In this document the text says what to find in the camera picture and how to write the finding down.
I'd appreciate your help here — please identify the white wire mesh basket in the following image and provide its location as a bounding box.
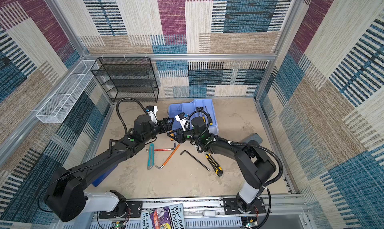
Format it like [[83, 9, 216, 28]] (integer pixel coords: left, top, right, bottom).
[[36, 60, 95, 124]]

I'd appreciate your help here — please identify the white and blue toolbox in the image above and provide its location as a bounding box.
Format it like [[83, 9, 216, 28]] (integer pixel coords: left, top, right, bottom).
[[167, 98, 220, 137]]

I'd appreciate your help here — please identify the grey sponge block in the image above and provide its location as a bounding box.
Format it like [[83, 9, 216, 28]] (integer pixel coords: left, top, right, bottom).
[[241, 134, 263, 145]]

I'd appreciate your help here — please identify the blue tape dispenser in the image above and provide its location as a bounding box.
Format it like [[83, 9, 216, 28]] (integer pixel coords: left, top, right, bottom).
[[92, 165, 117, 187]]

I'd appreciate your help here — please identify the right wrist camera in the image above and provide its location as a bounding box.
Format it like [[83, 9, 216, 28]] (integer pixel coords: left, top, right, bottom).
[[175, 112, 188, 132]]

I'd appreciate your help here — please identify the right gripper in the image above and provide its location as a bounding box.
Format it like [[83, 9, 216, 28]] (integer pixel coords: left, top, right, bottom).
[[167, 126, 201, 144]]

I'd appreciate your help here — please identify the red hex key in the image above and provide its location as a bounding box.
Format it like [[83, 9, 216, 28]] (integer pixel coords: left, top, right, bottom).
[[146, 143, 177, 152]]

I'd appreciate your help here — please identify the black wire mesh shelf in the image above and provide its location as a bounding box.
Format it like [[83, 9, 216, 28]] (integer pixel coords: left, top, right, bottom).
[[91, 57, 159, 103]]

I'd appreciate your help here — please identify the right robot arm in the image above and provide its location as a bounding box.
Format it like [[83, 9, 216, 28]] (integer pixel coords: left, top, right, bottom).
[[168, 110, 284, 213]]

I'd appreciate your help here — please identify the teal utility knife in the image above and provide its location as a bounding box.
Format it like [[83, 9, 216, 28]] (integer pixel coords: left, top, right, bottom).
[[147, 143, 155, 170]]

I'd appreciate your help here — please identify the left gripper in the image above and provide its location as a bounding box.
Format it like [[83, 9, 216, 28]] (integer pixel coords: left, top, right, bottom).
[[142, 117, 174, 145]]

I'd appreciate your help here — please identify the colourful treehouse book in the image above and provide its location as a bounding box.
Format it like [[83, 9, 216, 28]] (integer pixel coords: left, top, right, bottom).
[[140, 204, 186, 229]]

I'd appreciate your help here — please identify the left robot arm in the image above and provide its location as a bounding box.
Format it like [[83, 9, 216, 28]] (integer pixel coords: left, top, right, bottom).
[[44, 108, 174, 222]]

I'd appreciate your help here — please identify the orange hex key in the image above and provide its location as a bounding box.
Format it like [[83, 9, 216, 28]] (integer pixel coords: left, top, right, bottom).
[[155, 144, 181, 170]]

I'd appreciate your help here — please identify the yellow black utility knife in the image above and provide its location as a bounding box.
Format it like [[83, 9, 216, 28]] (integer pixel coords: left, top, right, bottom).
[[205, 153, 223, 177]]

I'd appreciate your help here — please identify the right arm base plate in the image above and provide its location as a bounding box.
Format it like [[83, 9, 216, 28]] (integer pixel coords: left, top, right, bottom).
[[220, 197, 267, 215]]

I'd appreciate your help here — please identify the black hex key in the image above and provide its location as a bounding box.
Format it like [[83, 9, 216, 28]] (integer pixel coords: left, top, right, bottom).
[[180, 150, 211, 172]]

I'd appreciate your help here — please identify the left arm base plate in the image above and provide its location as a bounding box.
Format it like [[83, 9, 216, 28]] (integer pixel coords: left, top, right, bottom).
[[98, 201, 143, 219]]

